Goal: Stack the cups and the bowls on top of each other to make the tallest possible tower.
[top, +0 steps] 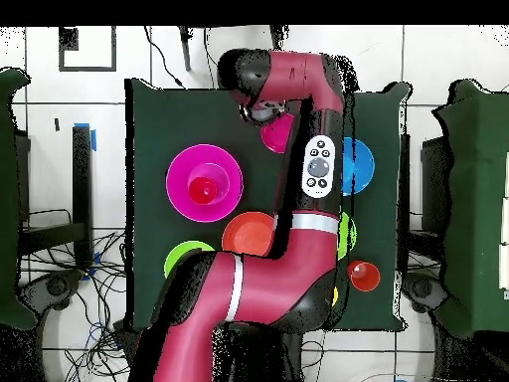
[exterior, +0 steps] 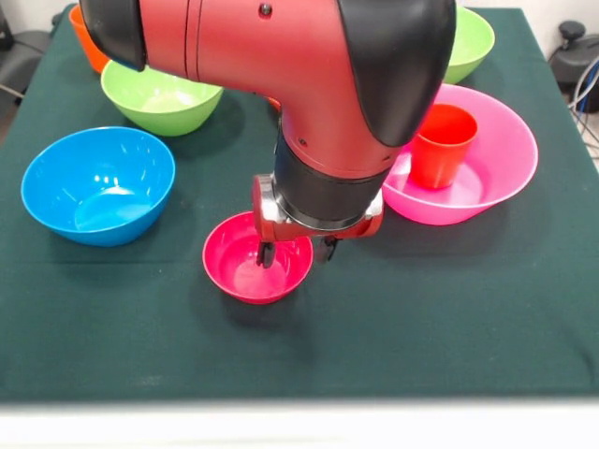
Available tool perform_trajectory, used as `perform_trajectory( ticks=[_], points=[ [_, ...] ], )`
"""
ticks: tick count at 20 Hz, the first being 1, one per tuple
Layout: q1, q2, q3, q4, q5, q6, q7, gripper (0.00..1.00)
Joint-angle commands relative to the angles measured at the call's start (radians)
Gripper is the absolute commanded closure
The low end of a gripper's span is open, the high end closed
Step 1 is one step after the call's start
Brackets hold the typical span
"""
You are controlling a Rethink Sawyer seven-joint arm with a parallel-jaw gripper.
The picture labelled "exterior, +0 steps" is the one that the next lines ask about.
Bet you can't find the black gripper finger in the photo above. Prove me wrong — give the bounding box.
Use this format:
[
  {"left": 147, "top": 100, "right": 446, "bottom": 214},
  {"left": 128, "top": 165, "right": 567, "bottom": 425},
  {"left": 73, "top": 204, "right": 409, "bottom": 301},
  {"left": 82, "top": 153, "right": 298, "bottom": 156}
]
[
  {"left": 314, "top": 236, "right": 340, "bottom": 265},
  {"left": 256, "top": 239, "right": 276, "bottom": 269}
]

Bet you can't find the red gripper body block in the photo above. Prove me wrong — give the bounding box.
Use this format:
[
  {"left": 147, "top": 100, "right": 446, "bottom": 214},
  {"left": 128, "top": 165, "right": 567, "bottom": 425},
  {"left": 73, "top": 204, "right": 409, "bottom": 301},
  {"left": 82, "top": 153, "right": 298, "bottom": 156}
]
[{"left": 252, "top": 174, "right": 386, "bottom": 241}]

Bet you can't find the small crimson pink bowl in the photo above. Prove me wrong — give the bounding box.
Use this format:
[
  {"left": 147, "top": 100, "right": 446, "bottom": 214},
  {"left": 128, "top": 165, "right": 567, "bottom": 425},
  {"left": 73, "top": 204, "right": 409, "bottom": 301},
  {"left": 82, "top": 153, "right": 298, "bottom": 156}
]
[{"left": 201, "top": 210, "right": 315, "bottom": 306}]

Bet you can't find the red cup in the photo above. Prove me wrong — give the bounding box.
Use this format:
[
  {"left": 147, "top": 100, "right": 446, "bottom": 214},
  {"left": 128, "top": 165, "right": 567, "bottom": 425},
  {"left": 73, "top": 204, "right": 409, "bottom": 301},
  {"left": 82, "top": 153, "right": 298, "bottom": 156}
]
[{"left": 410, "top": 103, "right": 479, "bottom": 191}]

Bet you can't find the dark green table cloth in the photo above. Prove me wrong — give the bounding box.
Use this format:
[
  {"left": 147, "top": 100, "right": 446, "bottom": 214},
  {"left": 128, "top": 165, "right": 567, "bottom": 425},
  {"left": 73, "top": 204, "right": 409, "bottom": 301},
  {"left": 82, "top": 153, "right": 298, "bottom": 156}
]
[{"left": 0, "top": 3, "right": 599, "bottom": 403}]

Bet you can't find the lime green bowl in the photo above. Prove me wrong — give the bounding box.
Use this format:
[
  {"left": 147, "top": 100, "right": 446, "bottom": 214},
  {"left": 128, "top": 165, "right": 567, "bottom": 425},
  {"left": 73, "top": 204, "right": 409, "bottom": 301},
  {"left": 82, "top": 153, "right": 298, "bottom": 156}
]
[
  {"left": 100, "top": 59, "right": 225, "bottom": 138},
  {"left": 442, "top": 6, "right": 496, "bottom": 86}
]

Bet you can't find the light blue bowl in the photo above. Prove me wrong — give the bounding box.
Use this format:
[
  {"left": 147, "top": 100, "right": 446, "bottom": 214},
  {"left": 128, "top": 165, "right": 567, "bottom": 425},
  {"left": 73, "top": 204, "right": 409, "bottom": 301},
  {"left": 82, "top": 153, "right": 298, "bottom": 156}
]
[{"left": 20, "top": 125, "right": 177, "bottom": 248}]

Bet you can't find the large magenta bowl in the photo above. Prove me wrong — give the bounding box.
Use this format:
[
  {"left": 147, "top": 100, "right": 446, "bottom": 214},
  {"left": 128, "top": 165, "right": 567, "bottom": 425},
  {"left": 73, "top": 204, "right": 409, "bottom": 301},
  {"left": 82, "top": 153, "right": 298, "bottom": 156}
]
[{"left": 381, "top": 82, "right": 540, "bottom": 227}]

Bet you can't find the orange cup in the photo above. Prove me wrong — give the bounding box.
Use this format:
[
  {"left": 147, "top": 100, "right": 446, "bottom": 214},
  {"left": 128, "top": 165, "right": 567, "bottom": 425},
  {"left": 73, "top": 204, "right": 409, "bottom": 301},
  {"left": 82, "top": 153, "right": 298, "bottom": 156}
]
[{"left": 68, "top": 4, "right": 111, "bottom": 74}]

